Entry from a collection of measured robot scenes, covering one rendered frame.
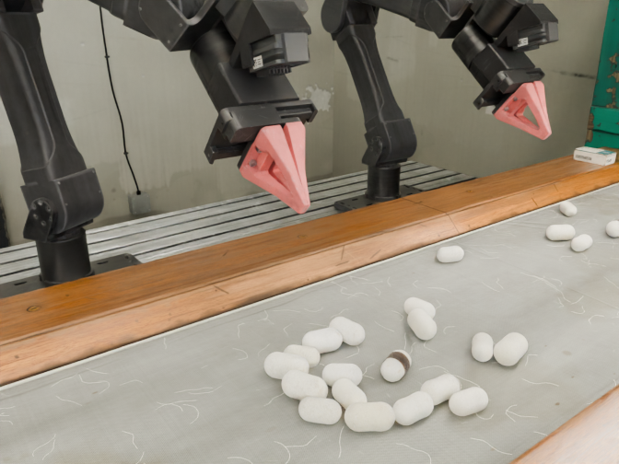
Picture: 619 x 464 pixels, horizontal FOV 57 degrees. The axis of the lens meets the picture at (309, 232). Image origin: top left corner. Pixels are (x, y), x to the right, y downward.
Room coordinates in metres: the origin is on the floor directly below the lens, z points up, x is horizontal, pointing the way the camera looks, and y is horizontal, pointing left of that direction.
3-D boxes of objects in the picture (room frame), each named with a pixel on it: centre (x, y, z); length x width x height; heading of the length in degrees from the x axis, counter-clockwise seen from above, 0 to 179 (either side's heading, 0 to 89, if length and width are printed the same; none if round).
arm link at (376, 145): (1.07, -0.15, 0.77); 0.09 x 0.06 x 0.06; 125
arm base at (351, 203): (1.07, -0.14, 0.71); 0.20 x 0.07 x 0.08; 128
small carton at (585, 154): (1.02, -0.52, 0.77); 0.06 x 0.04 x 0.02; 37
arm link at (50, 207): (0.70, 0.32, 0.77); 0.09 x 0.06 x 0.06; 157
